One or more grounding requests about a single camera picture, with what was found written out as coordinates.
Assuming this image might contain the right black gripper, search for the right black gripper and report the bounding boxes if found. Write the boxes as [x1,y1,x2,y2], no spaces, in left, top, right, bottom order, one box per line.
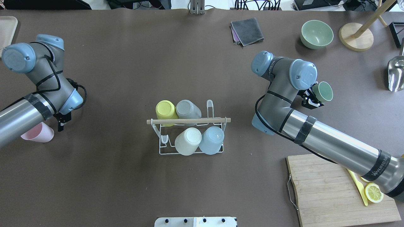
[301,83,324,109]

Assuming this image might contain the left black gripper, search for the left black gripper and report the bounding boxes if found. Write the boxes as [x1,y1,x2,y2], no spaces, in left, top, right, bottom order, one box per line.
[54,112,72,132]

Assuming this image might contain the green cup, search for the green cup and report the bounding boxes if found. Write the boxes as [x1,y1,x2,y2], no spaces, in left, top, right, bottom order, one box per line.
[312,81,333,102]

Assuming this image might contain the pink cup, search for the pink cup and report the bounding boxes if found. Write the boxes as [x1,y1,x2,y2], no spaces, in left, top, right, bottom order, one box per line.
[21,122,54,143]

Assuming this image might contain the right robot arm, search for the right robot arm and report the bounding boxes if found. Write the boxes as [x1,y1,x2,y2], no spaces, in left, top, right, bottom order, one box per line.
[251,51,404,201]

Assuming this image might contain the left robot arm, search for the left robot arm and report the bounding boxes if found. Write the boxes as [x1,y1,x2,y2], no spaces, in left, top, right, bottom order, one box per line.
[0,34,87,147]

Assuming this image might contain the light blue cup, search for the light blue cup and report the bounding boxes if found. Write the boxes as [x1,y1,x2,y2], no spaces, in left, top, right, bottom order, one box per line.
[199,126,224,155]

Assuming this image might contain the yellow cup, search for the yellow cup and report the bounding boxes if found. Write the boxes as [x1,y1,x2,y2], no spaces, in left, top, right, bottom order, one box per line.
[155,100,179,119]

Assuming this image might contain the grey cup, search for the grey cup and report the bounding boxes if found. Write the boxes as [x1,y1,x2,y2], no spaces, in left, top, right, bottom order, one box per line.
[176,100,202,119]

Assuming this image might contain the cream white cup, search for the cream white cup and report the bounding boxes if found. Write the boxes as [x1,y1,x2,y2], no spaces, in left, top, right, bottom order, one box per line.
[175,127,202,156]

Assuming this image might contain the green bowl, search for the green bowl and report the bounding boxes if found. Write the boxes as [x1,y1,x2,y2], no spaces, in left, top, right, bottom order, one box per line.
[300,20,334,50]

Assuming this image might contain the wooden mug tree stand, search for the wooden mug tree stand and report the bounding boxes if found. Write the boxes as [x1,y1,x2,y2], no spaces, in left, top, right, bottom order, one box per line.
[338,0,396,52]

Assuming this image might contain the metal scoop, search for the metal scoop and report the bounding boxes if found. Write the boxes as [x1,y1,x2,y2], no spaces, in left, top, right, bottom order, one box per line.
[388,39,404,92]

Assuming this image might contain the grey cloth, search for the grey cloth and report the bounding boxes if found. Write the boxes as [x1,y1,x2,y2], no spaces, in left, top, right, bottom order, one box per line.
[230,17,264,46]

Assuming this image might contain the pink cloth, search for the pink cloth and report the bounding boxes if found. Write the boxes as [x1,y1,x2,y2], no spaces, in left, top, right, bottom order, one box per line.
[230,26,241,45]

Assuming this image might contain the wooden cutting board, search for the wooden cutting board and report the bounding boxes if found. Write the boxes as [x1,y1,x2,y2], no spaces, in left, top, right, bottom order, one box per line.
[287,154,401,227]

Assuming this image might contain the yellow plastic knife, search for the yellow plastic knife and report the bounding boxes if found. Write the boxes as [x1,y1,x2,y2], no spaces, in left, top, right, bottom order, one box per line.
[347,169,368,206]

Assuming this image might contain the beige tray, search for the beige tray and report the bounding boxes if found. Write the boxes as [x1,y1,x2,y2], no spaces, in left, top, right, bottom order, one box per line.
[0,16,18,58]

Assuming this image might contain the white wire cup rack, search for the white wire cup rack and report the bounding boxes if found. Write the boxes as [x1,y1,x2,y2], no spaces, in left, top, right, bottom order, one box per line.
[147,100,231,156]

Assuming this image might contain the aluminium frame post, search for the aluminium frame post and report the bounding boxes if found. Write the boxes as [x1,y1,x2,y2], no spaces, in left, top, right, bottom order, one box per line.
[189,0,205,15]

